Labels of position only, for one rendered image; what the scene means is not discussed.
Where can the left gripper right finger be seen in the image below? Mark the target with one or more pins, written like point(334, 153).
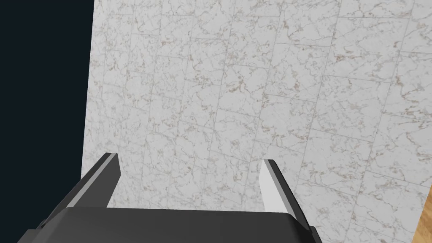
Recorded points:
point(274, 189)

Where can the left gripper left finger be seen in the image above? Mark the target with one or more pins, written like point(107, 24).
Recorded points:
point(96, 185)

